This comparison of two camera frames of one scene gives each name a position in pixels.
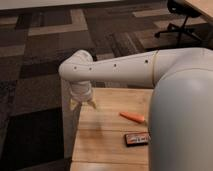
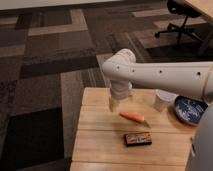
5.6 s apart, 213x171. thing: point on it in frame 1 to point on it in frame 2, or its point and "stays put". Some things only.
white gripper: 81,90 to 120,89
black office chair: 183,9 stays put
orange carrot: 137,118 stays put
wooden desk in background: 203,7 stays put
